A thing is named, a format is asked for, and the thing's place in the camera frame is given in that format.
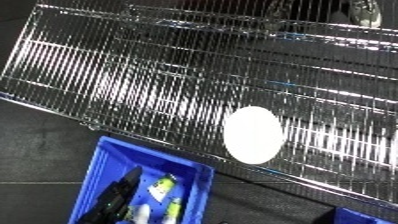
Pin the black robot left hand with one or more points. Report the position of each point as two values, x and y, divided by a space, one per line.
115 200

